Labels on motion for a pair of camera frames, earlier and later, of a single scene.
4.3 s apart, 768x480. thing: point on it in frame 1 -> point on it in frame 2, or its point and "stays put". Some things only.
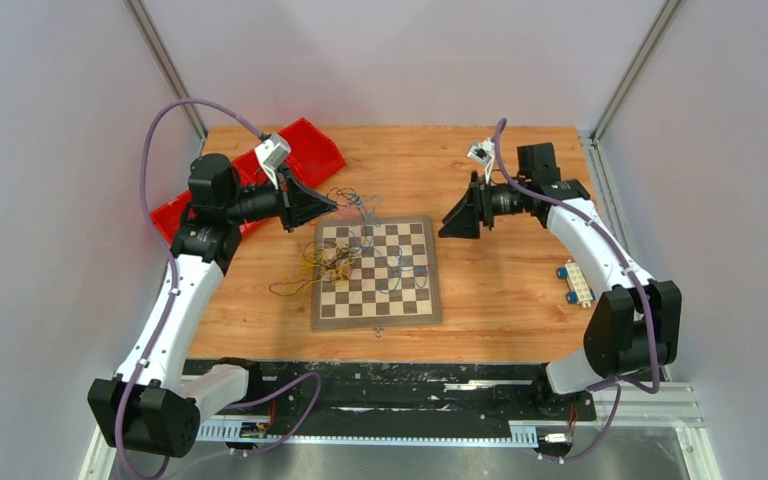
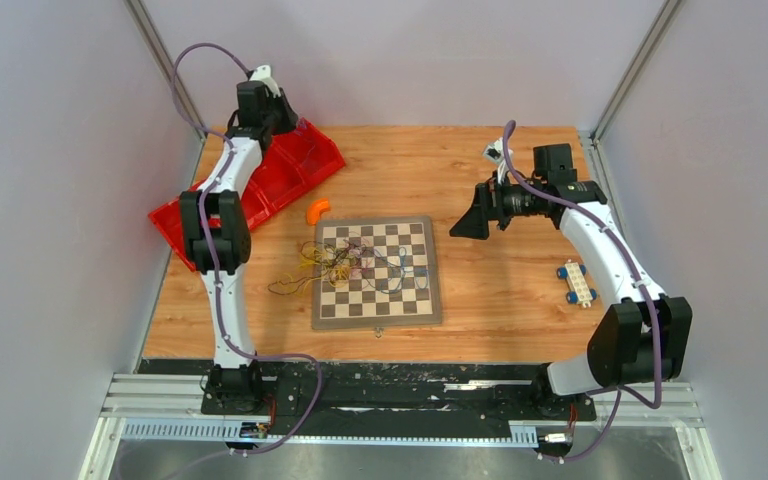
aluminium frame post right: (661, 26) stays put
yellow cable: (321, 263) stays put
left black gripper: (297, 205) -> (291, 118)
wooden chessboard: (376, 272) stays put
